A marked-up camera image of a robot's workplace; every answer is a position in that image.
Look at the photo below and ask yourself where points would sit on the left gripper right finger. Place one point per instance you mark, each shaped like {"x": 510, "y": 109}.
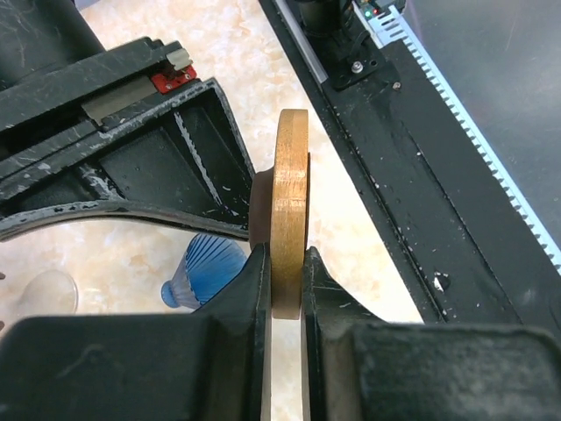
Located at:
{"x": 355, "y": 366}

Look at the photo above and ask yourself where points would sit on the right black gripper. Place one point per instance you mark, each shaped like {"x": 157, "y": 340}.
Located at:
{"x": 129, "y": 133}

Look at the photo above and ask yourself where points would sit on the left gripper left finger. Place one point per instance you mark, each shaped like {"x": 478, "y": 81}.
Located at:
{"x": 211, "y": 364}

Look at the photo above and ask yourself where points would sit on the clear glass carafe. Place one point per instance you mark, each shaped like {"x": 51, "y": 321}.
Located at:
{"x": 50, "y": 293}

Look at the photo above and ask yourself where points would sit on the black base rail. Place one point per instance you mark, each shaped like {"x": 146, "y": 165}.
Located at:
{"x": 467, "y": 244}

